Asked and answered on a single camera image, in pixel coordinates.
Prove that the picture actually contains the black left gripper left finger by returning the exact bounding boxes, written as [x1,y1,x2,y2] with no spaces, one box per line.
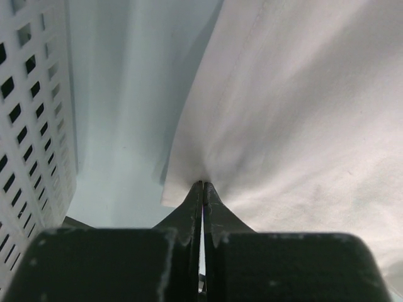
[3,182,202,301]

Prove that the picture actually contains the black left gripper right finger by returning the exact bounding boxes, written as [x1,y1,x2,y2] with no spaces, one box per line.
[203,182,392,301]

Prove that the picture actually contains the white t shirt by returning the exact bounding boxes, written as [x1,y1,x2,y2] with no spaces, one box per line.
[160,0,403,274]

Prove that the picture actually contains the white plastic laundry basket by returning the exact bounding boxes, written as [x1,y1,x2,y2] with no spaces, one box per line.
[0,0,79,274]

